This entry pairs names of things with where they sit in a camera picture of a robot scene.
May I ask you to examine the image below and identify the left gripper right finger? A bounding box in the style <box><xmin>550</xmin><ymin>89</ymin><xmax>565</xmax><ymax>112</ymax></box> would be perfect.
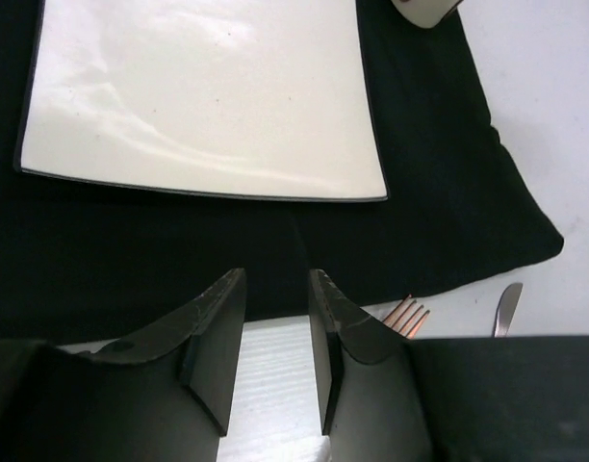
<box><xmin>309</xmin><ymin>269</ymin><xmax>589</xmax><ymax>461</ymax></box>

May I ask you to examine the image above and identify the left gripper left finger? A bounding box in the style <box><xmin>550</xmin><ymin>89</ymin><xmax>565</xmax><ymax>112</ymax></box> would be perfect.
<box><xmin>0</xmin><ymin>269</ymin><xmax>246</xmax><ymax>461</ymax></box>

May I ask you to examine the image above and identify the copper fork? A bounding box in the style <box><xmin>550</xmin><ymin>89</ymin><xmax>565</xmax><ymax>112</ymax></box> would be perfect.
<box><xmin>382</xmin><ymin>295</ymin><xmax>430</xmax><ymax>339</ymax></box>

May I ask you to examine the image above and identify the black cloth placemat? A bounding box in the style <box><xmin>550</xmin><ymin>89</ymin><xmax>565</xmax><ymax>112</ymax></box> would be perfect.
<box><xmin>0</xmin><ymin>1</ymin><xmax>563</xmax><ymax>345</ymax></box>

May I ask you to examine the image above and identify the square white plate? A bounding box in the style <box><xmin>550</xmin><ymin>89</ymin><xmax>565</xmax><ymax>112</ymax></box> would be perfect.
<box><xmin>17</xmin><ymin>1</ymin><xmax>388</xmax><ymax>202</ymax></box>

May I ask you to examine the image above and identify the white paper cup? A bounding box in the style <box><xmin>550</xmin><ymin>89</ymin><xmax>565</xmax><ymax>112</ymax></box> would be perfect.
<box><xmin>392</xmin><ymin>0</ymin><xmax>463</xmax><ymax>29</ymax></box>

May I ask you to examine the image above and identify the silver knife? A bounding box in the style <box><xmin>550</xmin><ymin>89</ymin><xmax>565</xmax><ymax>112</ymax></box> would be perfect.
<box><xmin>492</xmin><ymin>282</ymin><xmax>524</xmax><ymax>337</ymax></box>

